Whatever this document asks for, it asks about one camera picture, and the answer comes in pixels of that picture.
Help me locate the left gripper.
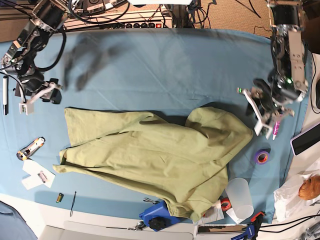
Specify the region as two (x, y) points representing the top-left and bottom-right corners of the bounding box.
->
(237, 78), (306, 140)

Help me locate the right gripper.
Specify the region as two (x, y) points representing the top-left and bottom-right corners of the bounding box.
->
(16, 67), (63, 115)

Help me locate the olive green t-shirt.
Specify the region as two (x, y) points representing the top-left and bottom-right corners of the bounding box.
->
(53, 107), (254, 222)

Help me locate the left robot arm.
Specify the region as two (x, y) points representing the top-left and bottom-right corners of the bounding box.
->
(237, 0), (309, 139)

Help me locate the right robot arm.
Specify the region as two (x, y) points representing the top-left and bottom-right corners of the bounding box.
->
(0, 0), (70, 115)

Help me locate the white marker pen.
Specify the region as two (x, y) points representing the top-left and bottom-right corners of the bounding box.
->
(2, 75), (9, 116)

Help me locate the purple glue tube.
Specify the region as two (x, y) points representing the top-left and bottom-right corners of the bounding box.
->
(272, 120), (281, 140)

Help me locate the smartphone in lilac case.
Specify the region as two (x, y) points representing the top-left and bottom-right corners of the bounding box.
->
(290, 128), (320, 156)

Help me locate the purple tape roll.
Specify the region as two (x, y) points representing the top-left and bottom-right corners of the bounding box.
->
(253, 148), (271, 165)

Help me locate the orange grey utility knife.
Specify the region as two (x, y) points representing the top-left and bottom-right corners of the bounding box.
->
(16, 137), (46, 161)

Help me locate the translucent plastic cup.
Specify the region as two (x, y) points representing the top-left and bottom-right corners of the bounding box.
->
(225, 177), (254, 220)

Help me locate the brown round object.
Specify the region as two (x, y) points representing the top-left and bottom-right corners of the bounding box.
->
(298, 175), (320, 201)

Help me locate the blue table cloth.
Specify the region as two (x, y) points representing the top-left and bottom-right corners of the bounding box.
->
(0, 27), (313, 224)

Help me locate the white plastic bag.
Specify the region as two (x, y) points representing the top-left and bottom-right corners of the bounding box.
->
(273, 170), (320, 223)

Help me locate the small green battery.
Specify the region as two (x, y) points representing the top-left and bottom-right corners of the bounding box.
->
(56, 193), (64, 203)

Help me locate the red tape roll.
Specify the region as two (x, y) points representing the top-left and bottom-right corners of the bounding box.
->
(220, 197), (232, 212)

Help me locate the blue black clamp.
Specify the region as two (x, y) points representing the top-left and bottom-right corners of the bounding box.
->
(231, 211), (265, 240)

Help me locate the white power strip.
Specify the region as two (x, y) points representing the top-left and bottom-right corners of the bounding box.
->
(64, 10), (173, 32)

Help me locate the blue plastic device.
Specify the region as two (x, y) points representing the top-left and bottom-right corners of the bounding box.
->
(139, 201), (183, 232)

